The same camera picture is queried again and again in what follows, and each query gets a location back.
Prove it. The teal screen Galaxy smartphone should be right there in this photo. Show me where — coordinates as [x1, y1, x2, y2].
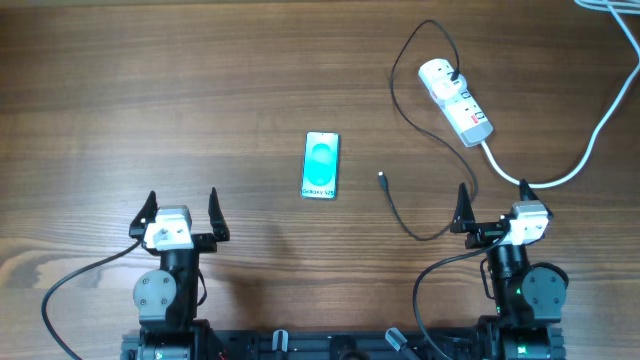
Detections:
[300, 132, 340, 200]

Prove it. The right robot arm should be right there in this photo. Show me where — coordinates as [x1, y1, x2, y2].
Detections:
[451, 180, 569, 360]

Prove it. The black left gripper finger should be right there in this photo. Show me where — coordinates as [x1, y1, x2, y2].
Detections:
[208, 187, 230, 242]
[129, 191, 158, 236]

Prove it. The white USB charger plug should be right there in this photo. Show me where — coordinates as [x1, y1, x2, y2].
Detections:
[430, 75, 467, 105]

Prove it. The black USB-C charging cable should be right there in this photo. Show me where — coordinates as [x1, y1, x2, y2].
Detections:
[377, 19, 480, 242]

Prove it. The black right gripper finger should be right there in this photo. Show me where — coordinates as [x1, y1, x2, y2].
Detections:
[519, 179, 553, 218]
[450, 183, 476, 233]

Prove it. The white power strip cord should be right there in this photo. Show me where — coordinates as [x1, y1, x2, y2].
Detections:
[479, 0, 640, 190]

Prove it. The white power strip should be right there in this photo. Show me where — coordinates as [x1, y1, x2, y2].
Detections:
[418, 58, 493, 147]

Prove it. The black right camera cable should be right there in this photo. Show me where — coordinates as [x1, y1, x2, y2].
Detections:
[411, 230, 511, 360]

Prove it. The black left camera cable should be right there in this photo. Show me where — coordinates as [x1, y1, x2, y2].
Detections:
[40, 238, 145, 360]

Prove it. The black camera cable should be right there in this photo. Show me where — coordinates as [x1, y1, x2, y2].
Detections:
[40, 238, 145, 360]
[411, 230, 511, 360]

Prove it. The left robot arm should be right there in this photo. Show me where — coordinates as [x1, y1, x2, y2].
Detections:
[120, 190, 230, 360]

